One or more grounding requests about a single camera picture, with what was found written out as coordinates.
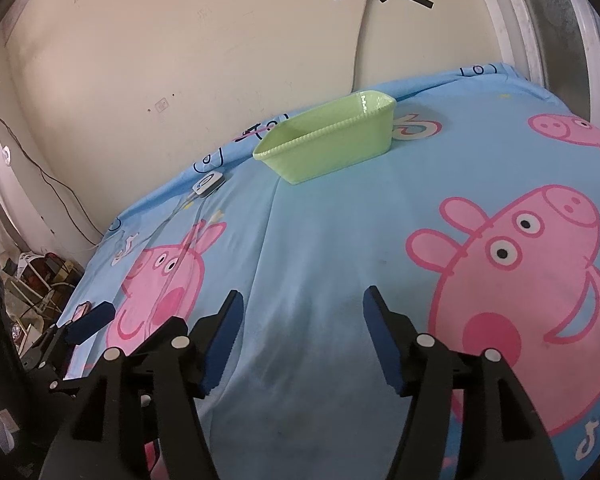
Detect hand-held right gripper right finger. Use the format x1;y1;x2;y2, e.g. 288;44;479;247
362;286;566;480

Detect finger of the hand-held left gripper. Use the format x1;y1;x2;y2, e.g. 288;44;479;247
22;301;117;397

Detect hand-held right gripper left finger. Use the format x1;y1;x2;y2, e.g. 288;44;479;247
39;289;245;480

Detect green plastic tray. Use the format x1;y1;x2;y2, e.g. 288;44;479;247
252;89;398;185

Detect blue cartoon pig bedsheet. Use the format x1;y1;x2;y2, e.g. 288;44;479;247
60;61;600;480

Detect white charger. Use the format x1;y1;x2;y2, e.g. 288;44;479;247
192;171;226;198

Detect white framed window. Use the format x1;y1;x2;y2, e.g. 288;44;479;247
467;0;600;136

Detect white wire rack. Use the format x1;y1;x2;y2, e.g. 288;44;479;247
4;275;76;322

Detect thin dark wall cable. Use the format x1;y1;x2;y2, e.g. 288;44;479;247
0;74;103;246

